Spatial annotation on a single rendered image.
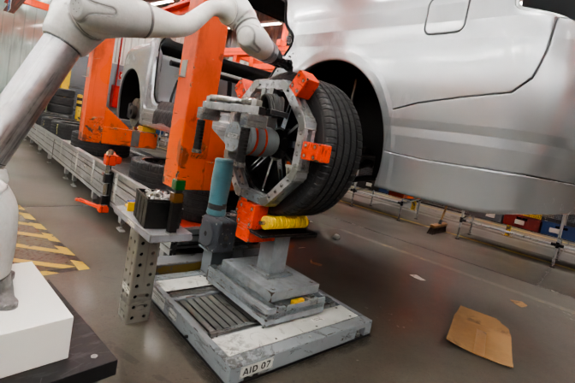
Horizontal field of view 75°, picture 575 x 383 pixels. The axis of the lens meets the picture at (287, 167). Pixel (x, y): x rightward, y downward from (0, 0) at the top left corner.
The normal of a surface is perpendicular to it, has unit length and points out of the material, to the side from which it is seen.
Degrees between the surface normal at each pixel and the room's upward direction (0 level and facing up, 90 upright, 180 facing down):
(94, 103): 90
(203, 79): 90
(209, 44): 90
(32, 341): 90
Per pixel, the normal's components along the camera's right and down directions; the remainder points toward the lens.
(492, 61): -0.72, -0.07
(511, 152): -0.38, 0.07
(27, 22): 0.74, 0.18
